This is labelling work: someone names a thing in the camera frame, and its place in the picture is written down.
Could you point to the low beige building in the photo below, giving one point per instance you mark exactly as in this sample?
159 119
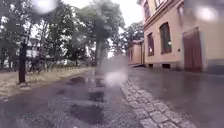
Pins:
135 53

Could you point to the row of trees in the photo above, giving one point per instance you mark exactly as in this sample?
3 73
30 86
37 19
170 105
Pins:
100 23

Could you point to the cobblestone strip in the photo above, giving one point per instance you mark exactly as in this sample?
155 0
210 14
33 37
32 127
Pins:
150 112

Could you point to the large beige building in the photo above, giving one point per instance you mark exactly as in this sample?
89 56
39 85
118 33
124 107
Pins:
173 55

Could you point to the dry grass strip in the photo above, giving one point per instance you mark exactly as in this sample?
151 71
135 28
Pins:
45 77

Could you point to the parked bicycles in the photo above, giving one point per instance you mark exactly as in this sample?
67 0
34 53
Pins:
37 64

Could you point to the wet gravel path with puddles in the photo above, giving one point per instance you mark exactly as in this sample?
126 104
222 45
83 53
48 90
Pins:
50 106

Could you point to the white building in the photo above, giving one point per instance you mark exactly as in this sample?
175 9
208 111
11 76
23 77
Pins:
33 50

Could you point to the wet grey asphalt road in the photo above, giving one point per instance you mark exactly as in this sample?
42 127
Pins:
186 96

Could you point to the dark pole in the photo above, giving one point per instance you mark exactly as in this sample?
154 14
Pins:
22 63

